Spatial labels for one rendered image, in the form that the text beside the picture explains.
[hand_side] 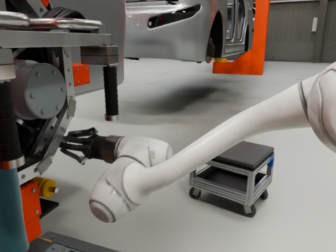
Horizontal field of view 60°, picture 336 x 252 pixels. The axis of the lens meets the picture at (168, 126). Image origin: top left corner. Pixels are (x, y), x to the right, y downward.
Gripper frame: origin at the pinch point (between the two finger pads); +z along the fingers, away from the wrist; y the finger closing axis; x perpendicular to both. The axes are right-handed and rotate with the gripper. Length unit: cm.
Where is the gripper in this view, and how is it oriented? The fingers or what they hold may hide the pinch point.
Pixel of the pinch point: (56, 141)
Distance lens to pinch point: 105.7
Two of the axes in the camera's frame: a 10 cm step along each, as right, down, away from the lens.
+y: 2.6, -8.6, 4.3
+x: -2.6, -4.9, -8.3
